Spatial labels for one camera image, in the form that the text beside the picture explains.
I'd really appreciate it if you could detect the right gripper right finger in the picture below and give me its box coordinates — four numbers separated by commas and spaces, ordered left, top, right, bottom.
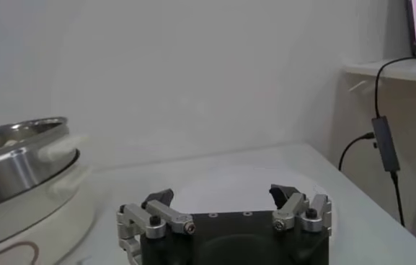
268, 184, 333, 233

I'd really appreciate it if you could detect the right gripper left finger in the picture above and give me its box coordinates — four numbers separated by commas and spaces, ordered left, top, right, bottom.
116, 189, 197, 241

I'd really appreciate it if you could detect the round white plate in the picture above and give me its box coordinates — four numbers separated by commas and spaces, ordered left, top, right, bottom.
173, 165, 335, 231

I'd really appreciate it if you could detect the black usb hub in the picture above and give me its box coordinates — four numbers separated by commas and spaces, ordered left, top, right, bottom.
371, 115, 402, 173

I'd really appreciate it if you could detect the white electric cooker base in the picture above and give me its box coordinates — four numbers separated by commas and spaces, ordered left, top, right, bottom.
0, 149, 97, 265

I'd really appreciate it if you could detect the black curved hub side cable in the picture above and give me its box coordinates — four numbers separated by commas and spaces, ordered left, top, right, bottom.
338, 132, 376, 171

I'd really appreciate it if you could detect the black hanging hub cable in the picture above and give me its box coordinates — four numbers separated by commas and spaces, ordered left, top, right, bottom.
390, 171, 406, 228

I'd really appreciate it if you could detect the black cable laptop to hub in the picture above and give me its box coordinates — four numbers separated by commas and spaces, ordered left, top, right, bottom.
374, 55, 416, 119

